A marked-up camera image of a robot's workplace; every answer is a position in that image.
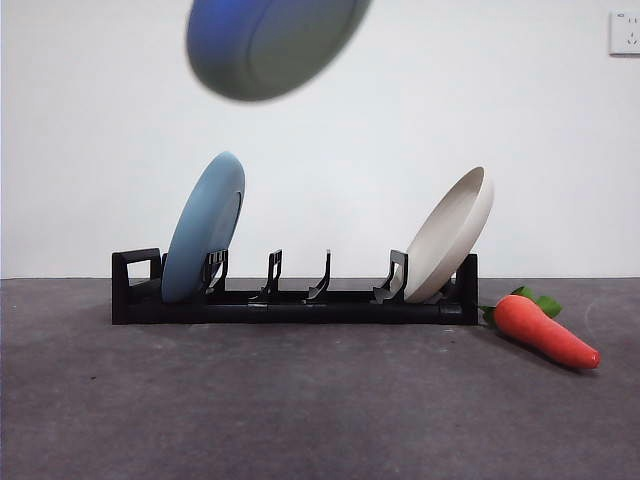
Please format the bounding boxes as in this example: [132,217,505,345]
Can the green plate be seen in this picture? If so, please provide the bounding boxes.
[185,0,375,104]

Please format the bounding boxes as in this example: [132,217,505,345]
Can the blue plate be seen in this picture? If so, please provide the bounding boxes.
[160,151,247,304]

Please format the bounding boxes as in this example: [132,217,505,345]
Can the beige plate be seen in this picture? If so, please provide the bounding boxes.
[402,166,496,304]

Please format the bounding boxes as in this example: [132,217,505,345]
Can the white wall socket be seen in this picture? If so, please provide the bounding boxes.
[608,10,640,56]

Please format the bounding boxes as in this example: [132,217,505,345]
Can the orange toy carrot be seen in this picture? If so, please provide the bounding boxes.
[477,286,601,371]

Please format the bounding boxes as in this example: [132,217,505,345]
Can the black plate rack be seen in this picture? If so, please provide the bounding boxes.
[111,247,480,326]

